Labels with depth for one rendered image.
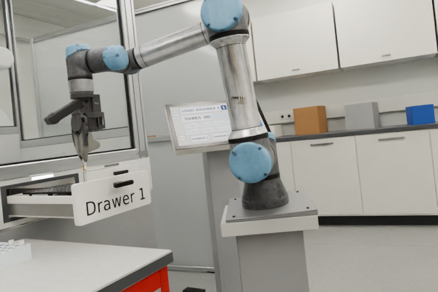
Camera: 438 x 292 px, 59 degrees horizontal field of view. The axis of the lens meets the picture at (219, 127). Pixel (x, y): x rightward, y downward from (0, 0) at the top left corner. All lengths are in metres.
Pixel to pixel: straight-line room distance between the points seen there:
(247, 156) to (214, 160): 0.99
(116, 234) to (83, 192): 0.60
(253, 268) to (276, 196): 0.22
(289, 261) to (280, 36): 3.43
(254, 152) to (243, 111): 0.12
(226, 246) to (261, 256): 0.91
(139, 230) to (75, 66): 0.81
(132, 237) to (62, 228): 0.36
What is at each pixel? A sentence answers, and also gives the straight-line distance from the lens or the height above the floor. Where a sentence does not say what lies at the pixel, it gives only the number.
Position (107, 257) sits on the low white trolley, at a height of 0.76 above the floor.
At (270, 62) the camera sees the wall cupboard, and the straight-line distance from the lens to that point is 4.41.
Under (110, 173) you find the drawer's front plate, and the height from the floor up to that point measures 0.91.
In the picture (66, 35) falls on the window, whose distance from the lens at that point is 1.62.
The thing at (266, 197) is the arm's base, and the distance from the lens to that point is 1.21.
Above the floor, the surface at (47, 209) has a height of 0.86.
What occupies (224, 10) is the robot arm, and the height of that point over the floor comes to 1.35.
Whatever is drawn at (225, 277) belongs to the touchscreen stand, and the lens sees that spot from 2.17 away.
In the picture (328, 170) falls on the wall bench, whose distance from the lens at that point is 3.92.
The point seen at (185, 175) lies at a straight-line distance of 2.97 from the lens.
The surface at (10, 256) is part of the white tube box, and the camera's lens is 1.09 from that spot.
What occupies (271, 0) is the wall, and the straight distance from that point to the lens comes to 4.93.
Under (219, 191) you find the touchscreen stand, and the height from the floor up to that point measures 0.72.
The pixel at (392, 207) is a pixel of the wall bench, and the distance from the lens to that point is 3.94.
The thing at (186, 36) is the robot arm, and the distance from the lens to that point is 1.27.
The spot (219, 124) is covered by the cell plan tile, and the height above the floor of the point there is 1.07.
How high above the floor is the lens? 1.03
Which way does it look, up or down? 1 degrees up
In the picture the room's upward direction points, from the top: 6 degrees counter-clockwise
